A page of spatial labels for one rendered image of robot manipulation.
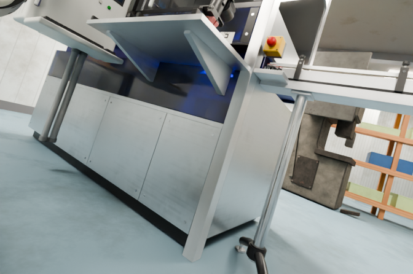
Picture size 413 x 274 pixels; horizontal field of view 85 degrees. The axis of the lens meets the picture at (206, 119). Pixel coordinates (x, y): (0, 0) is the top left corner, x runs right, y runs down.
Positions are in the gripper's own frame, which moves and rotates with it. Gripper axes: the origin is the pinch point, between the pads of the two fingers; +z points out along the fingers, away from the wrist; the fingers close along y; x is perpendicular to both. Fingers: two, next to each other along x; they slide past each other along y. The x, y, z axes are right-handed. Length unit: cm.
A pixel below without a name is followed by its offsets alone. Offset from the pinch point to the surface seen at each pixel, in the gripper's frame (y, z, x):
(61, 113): 15, 51, 98
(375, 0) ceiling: 301, -318, -25
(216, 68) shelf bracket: 13.4, 6.3, -2.5
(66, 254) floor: 0, 91, 13
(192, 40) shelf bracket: -5.3, 6.9, -2.1
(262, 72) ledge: 25.0, -0.9, -17.2
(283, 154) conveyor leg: 45, 27, -32
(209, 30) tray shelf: -8.3, 5.1, -10.4
